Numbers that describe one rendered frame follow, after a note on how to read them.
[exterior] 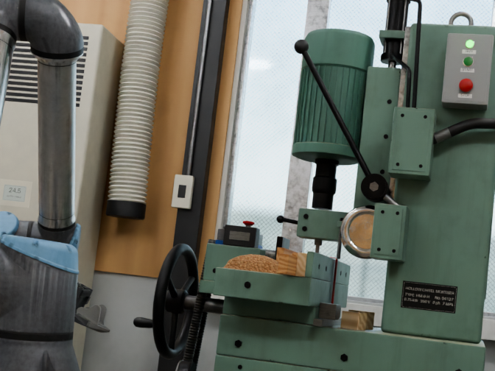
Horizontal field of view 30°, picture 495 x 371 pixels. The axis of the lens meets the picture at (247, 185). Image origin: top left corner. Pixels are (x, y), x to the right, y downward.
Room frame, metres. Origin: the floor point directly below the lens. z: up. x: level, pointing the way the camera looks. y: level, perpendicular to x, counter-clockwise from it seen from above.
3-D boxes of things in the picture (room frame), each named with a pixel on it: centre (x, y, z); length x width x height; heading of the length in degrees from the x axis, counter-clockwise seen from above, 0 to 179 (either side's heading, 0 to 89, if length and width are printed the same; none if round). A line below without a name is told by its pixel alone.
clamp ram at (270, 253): (2.26, -0.07, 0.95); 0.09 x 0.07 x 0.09; 166
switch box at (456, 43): (2.02, -0.46, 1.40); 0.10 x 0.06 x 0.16; 76
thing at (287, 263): (2.13, -0.16, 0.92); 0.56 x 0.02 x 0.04; 166
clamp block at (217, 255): (2.28, 0.00, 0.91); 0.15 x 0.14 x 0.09; 166
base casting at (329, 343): (2.21, -0.31, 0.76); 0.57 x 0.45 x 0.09; 76
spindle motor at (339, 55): (2.24, -0.19, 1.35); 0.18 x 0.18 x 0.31
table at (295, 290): (2.26, -0.08, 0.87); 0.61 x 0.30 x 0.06; 166
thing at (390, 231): (2.04, -0.33, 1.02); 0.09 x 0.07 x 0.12; 166
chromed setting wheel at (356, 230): (2.08, -0.28, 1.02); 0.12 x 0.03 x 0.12; 76
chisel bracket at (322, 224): (2.23, -0.21, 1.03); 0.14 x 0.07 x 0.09; 76
